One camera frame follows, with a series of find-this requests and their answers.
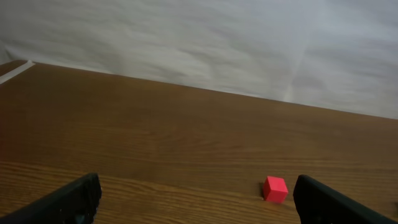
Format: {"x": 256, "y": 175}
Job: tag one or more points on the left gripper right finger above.
{"x": 320, "y": 205}

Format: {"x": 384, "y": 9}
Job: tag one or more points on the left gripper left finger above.
{"x": 71, "y": 200}

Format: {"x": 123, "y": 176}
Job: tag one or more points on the red cube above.
{"x": 275, "y": 189}

